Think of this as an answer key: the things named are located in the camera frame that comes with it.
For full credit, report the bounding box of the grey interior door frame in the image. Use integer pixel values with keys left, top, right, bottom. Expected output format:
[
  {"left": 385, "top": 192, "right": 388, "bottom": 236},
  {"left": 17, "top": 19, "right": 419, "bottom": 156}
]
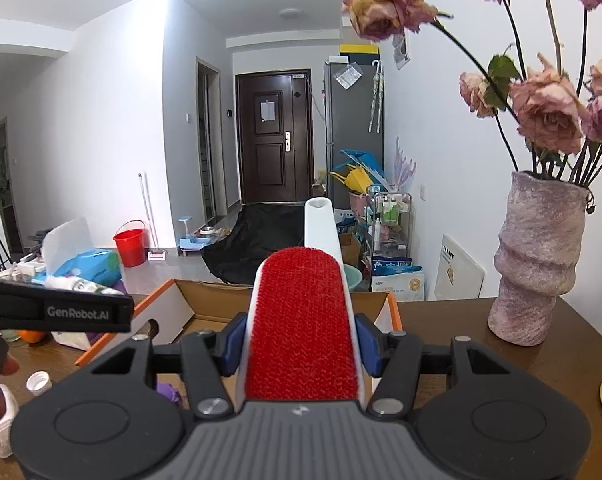
[{"left": 196, "top": 56, "right": 220, "bottom": 226}]

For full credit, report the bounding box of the brown cardboard carton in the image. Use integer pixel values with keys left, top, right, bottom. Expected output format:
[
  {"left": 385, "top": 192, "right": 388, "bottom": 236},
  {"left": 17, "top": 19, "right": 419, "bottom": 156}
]
[{"left": 338, "top": 232, "right": 362, "bottom": 266}]

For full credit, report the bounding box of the red bucket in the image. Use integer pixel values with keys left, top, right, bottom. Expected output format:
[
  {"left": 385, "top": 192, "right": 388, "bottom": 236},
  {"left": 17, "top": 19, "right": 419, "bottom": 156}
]
[{"left": 113, "top": 220, "right": 146, "bottom": 268}]

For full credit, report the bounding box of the light blue pet feeder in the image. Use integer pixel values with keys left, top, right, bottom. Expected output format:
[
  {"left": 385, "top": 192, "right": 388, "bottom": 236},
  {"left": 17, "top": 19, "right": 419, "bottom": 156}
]
[{"left": 177, "top": 216, "right": 216, "bottom": 251}]

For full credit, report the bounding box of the textured pink vase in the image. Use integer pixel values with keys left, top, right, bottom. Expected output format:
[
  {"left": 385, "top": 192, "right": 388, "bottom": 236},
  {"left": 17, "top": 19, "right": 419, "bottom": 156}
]
[{"left": 488, "top": 170, "right": 594, "bottom": 347}]

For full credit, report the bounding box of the yellow and dark box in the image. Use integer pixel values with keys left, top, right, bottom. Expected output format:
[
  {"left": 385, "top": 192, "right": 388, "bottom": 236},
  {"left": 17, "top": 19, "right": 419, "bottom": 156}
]
[{"left": 339, "top": 43, "right": 382, "bottom": 62}]

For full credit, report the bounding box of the small white cap cup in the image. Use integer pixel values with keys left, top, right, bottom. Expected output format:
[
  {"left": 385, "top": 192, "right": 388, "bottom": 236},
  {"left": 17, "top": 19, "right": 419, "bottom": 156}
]
[{"left": 26, "top": 371, "right": 52, "bottom": 397}]

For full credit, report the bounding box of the printed cardboard box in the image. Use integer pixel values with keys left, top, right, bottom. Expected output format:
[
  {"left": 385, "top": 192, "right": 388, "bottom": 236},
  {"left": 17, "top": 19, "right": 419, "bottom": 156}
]
[{"left": 75, "top": 279, "right": 404, "bottom": 411}]

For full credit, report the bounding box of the white squeeze tube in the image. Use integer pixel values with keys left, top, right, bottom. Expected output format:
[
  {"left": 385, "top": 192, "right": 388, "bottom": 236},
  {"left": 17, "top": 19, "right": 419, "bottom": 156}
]
[{"left": 45, "top": 275, "right": 126, "bottom": 297}]

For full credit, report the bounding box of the white plastic bottle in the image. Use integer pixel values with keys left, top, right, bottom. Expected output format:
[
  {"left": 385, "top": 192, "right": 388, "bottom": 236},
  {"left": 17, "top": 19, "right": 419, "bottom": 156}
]
[{"left": 0, "top": 384, "right": 20, "bottom": 459}]

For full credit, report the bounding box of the wall calendar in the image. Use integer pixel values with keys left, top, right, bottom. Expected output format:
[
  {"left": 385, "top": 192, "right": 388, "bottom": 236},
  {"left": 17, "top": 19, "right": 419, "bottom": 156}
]
[{"left": 393, "top": 35, "right": 410, "bottom": 70}]

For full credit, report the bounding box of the purple capped container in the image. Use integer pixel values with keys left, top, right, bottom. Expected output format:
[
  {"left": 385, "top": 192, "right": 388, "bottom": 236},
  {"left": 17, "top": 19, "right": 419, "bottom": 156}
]
[{"left": 156, "top": 382, "right": 182, "bottom": 407}]

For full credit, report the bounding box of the grey refrigerator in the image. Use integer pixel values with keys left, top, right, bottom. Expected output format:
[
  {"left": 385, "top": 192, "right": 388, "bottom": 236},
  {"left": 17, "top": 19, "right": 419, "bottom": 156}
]
[{"left": 323, "top": 58, "right": 384, "bottom": 201}]

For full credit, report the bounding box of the black folding chair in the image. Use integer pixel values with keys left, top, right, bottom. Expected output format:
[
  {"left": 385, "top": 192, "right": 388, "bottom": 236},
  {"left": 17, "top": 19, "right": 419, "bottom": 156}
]
[{"left": 202, "top": 203, "right": 309, "bottom": 286}]

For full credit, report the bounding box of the metal wire rack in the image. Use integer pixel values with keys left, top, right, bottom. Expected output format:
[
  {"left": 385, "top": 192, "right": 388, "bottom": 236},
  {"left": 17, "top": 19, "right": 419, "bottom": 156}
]
[{"left": 366, "top": 191, "right": 412, "bottom": 266}]

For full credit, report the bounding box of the blue folded bag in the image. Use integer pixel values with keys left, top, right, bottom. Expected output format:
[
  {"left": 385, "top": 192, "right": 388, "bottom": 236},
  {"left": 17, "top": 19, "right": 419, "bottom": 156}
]
[{"left": 340, "top": 149, "right": 384, "bottom": 181}]

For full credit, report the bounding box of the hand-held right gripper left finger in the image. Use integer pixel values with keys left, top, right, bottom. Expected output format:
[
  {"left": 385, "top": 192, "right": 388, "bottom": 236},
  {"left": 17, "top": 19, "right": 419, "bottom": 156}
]
[{"left": 90, "top": 311, "right": 248, "bottom": 422}]

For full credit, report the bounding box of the blue printed sack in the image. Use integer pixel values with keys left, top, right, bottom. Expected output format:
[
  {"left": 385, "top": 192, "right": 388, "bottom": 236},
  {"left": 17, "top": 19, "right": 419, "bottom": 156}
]
[{"left": 372, "top": 256, "right": 412, "bottom": 273}]

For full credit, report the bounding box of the purple tissue pack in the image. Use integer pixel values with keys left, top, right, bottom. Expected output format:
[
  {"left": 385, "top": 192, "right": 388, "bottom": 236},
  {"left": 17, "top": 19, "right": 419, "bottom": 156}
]
[{"left": 53, "top": 280, "right": 129, "bottom": 352}]

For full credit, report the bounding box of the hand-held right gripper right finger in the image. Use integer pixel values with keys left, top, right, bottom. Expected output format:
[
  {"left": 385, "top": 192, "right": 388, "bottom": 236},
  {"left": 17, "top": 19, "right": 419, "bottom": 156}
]
[{"left": 353, "top": 311, "right": 512, "bottom": 422}]

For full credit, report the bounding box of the bunch of dried pink roses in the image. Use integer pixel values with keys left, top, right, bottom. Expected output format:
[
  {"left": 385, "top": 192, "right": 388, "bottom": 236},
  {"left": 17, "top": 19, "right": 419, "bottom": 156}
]
[{"left": 342, "top": 0, "right": 602, "bottom": 191}]

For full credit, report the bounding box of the clear plastic bag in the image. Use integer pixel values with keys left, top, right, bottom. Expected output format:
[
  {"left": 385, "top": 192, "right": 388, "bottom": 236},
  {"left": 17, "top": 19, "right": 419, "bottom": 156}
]
[{"left": 333, "top": 65, "right": 362, "bottom": 92}]

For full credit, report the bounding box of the white printed sack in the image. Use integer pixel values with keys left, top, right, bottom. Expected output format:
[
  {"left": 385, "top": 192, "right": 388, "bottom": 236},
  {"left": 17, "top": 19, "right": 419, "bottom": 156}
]
[{"left": 372, "top": 270, "right": 425, "bottom": 302}]

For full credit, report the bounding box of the dark brown door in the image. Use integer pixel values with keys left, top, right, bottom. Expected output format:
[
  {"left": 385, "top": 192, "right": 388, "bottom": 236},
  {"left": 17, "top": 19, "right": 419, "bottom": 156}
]
[{"left": 235, "top": 71, "right": 314, "bottom": 205}]

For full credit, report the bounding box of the red and white lint brush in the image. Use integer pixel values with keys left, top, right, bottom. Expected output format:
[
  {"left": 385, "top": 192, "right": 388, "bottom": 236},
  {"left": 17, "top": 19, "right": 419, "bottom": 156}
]
[{"left": 233, "top": 196, "right": 376, "bottom": 409}]

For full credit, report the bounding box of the purple feather wall decoration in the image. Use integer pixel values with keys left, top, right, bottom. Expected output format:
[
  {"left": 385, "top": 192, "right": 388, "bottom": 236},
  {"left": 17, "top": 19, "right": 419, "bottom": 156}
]
[{"left": 393, "top": 135, "right": 416, "bottom": 193}]

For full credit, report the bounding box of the blue tissue pack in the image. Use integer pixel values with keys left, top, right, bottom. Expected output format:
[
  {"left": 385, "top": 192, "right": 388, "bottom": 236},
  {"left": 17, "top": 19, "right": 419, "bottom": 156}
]
[{"left": 41, "top": 217, "right": 122, "bottom": 286}]

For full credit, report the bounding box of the white mop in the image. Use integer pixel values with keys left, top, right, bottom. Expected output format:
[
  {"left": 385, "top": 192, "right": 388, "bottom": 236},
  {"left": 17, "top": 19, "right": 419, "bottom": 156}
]
[{"left": 137, "top": 172, "right": 166, "bottom": 261}]

